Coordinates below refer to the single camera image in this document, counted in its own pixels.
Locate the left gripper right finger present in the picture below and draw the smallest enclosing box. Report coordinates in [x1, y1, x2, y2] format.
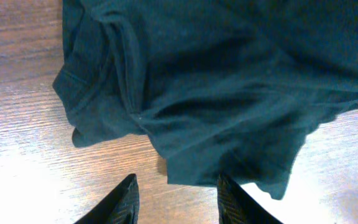
[217, 174, 282, 224]

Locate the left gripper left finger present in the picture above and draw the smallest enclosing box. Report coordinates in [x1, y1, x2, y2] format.
[75, 174, 140, 224]

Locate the black nike t-shirt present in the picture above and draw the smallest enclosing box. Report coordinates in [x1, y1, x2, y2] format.
[53, 0, 358, 200]

